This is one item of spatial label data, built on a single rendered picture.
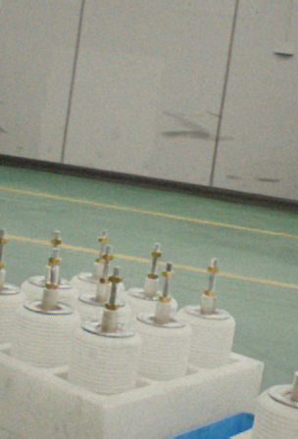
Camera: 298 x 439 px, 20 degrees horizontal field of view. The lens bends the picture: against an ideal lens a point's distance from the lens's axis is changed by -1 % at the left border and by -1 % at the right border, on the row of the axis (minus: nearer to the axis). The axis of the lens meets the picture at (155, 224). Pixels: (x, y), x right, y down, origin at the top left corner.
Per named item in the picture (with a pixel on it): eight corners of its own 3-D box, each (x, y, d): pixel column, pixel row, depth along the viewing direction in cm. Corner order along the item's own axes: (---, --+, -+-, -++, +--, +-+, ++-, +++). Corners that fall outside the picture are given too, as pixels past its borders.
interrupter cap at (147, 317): (124, 318, 122) (125, 314, 122) (157, 314, 128) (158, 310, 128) (165, 332, 118) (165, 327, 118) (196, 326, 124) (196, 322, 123)
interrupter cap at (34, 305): (84, 314, 122) (84, 309, 122) (51, 319, 116) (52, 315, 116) (45, 301, 126) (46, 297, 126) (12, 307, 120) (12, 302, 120)
